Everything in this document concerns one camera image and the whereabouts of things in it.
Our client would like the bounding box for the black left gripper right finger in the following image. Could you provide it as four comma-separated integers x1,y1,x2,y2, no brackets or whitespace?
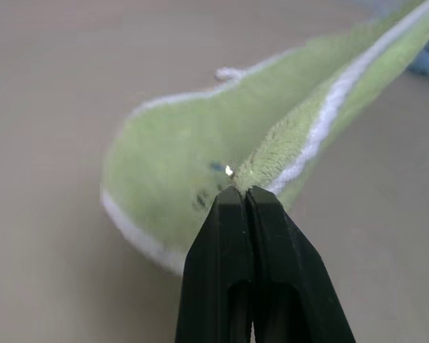
245,185,357,343

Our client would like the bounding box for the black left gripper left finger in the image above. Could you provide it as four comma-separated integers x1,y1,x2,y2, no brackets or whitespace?
174,186,255,343

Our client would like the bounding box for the green towel with white trim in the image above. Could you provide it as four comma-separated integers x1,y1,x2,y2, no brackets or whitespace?
99,0,429,277

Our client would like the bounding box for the blue cloth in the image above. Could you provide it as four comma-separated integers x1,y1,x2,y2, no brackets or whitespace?
406,34,429,78

